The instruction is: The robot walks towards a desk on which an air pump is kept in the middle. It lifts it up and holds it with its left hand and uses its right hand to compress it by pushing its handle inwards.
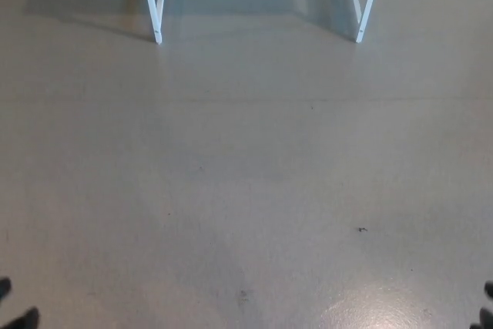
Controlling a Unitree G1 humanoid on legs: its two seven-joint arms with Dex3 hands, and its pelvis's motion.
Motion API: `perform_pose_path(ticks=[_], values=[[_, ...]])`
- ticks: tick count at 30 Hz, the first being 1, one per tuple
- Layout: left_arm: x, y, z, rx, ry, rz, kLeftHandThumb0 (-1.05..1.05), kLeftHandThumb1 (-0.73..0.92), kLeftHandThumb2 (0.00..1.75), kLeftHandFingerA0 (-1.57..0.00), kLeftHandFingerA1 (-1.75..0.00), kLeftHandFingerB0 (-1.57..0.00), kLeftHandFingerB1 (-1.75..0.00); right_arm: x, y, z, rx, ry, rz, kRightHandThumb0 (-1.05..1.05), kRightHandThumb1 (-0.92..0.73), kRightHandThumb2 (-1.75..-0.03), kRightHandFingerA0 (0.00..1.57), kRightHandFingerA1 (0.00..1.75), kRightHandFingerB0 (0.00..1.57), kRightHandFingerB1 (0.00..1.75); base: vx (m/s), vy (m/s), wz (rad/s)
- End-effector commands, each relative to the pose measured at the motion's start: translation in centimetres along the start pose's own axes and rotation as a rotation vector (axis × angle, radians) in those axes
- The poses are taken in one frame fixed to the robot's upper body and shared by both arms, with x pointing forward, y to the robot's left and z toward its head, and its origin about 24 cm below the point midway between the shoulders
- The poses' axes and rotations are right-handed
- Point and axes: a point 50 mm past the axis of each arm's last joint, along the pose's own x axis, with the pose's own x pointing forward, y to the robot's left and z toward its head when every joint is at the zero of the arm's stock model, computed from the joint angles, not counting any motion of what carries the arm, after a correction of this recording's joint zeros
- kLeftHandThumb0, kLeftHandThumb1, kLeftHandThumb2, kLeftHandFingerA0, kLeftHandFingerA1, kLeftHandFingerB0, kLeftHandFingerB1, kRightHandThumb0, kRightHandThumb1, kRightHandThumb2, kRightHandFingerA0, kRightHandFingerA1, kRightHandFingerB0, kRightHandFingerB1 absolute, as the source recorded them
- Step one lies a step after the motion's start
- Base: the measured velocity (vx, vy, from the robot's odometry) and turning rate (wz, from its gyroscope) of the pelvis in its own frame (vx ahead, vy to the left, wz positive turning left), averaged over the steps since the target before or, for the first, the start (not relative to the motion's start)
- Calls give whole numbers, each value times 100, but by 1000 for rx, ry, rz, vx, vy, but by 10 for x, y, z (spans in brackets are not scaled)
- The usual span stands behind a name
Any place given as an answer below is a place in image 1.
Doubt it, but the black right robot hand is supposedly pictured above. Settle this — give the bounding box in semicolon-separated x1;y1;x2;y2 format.
469;280;493;329

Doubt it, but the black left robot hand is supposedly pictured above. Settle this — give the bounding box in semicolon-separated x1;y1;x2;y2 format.
0;277;41;329

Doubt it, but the white desk leg frame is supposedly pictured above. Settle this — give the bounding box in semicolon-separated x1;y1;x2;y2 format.
139;0;169;45
344;0;382;44

